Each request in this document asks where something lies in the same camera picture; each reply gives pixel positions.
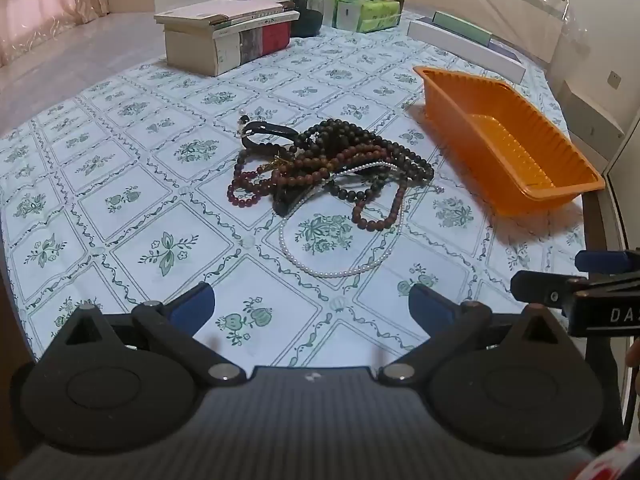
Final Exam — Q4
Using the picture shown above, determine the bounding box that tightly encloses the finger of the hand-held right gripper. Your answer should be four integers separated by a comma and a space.
510, 270, 591, 312
574, 248, 640, 275

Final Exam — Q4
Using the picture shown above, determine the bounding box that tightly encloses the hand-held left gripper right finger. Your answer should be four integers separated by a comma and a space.
376, 282, 572, 387

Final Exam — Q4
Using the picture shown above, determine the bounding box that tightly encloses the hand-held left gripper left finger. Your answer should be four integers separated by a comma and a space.
37, 281, 247, 387

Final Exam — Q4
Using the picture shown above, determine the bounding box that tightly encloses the brown wooden bead necklace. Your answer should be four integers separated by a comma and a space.
260, 142, 408, 233

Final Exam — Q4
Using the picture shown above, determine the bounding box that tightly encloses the white pearl necklace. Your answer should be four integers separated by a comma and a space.
278, 160, 446, 279

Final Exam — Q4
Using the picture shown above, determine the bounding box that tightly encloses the dark red bead bracelet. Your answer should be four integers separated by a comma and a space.
227, 167, 281, 207

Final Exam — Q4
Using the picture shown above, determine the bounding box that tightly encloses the black bar hair clip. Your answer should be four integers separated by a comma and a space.
271, 184, 313, 217

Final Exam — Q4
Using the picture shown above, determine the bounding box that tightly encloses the orange plastic tray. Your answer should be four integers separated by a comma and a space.
412, 65, 607, 217

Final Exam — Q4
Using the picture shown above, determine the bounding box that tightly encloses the dark green bead necklace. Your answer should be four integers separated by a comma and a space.
237, 119, 435, 206

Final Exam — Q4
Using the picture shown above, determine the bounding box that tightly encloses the white door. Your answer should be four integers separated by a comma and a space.
602, 105, 640, 256

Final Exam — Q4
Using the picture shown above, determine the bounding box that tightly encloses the white bedside cabinet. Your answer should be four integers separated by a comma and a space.
555, 80, 628, 161

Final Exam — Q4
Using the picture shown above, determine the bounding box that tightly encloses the red white printed cloth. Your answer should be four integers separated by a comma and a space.
575, 440, 640, 480

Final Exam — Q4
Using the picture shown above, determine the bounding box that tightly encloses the blue notebook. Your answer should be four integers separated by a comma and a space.
487, 37, 523, 63

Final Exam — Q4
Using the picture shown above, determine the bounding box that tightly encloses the long white box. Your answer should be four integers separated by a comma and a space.
407, 20, 526, 83

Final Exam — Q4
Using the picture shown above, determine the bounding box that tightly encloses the thick white book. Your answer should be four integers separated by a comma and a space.
164, 22, 292, 77

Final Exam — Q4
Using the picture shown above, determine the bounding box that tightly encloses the long green box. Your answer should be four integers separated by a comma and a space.
432, 10, 493, 47

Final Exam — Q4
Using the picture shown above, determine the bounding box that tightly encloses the thin dark spine book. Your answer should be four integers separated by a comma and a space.
210, 10, 300, 41

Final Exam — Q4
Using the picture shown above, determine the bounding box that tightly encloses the pale pink cover book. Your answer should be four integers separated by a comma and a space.
154, 0, 297, 26

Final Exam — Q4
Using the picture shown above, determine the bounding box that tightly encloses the green tissue pack bundle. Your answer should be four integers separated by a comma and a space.
322, 0, 402, 33

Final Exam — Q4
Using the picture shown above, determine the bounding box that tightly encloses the dark green glass jar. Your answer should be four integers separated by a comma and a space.
275, 0, 325, 38

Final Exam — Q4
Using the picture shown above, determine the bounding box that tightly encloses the pink curtain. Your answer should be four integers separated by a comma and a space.
0, 0, 108, 68

